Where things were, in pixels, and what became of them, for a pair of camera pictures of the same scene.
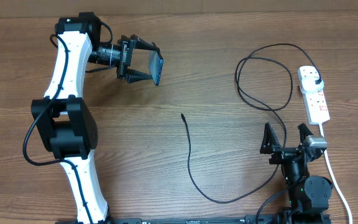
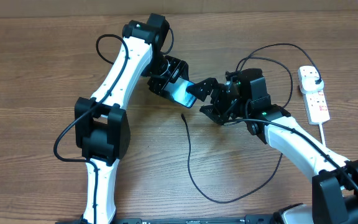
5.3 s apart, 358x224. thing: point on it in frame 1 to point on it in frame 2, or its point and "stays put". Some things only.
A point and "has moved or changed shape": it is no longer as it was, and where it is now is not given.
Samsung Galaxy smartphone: x=155 y=63 has moved or changed shape
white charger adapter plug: x=309 y=84 stays put
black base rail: x=253 y=219 stays put
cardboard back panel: x=59 y=9 stays put
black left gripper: x=131 y=74 to x=156 y=85
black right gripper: x=270 y=145 to x=220 y=91
